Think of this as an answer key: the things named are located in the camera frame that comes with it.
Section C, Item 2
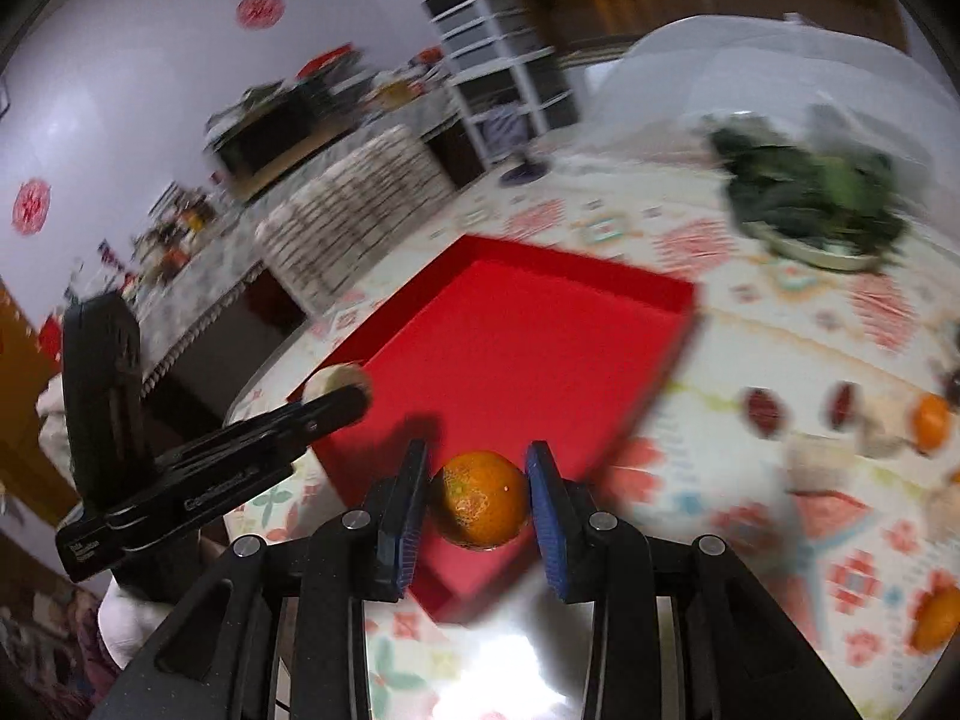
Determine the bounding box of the orange tangerine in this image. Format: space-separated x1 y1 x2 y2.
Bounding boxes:
910 585 960 653
910 394 952 455
428 450 530 551

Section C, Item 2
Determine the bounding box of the beige sugarcane piece edge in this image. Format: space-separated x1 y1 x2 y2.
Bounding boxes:
301 362 373 401

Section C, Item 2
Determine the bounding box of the red jujube date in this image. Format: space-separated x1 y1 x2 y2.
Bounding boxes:
742 388 786 439
825 380 861 431

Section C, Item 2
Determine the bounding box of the beige sugarcane piece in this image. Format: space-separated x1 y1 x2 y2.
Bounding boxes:
857 397 908 460
784 434 857 494

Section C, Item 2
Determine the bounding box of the white gloved hand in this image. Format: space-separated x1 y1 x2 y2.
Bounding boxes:
98 578 172 670

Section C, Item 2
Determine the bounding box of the patterned fabric chair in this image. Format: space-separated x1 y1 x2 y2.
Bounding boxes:
256 125 455 317

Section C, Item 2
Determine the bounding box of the microwave oven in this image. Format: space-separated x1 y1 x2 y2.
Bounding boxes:
205 86 352 202

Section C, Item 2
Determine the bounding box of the small desk fan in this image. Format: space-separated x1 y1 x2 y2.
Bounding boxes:
482 101 550 187

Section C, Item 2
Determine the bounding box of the plate of green spinach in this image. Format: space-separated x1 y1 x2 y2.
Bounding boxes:
708 115 908 259

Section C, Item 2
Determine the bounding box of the white drawer cabinet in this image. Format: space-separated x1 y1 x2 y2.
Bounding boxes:
423 0 579 164

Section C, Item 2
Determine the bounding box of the white mesh food cover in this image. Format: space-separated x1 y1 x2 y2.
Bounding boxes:
574 16 958 197

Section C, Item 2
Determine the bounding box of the red paper wall decoration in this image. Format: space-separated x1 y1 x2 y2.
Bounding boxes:
236 0 286 31

